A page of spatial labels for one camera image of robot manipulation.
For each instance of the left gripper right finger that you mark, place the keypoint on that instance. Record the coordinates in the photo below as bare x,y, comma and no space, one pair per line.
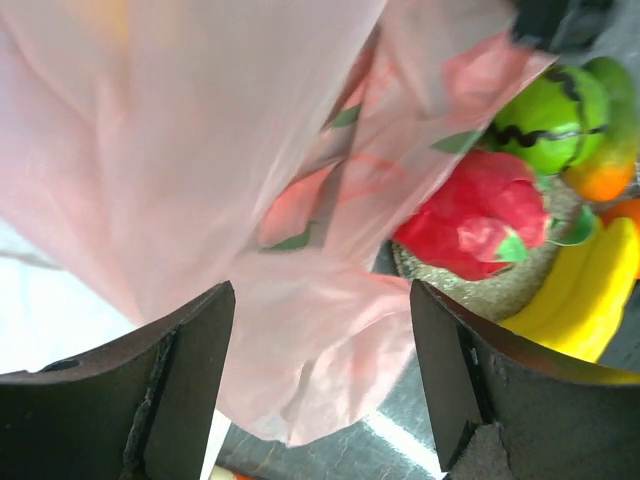
504,407

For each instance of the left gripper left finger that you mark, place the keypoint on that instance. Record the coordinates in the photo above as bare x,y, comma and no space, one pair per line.
139,407

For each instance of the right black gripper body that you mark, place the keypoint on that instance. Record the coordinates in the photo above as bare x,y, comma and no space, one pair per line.
561,26

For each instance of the fake green fruit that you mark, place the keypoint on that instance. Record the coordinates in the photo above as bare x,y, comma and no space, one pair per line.
556,122

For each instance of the yellow fake banana bunch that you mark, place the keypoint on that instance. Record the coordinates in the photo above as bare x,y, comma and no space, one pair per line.
579,307

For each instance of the speckled glass plate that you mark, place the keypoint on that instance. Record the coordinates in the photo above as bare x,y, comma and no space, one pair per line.
507,293

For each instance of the fake mango fruit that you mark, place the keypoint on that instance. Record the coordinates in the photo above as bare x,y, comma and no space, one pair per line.
605,175

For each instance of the fake orange fruit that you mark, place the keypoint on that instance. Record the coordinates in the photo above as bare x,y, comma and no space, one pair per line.
629,208

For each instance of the fake red fruit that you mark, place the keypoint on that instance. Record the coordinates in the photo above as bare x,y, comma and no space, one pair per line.
488,217

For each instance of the pink plastic bag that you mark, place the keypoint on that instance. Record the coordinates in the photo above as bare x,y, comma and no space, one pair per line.
152,149

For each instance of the floral patterned cloth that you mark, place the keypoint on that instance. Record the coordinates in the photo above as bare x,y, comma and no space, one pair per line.
221,473

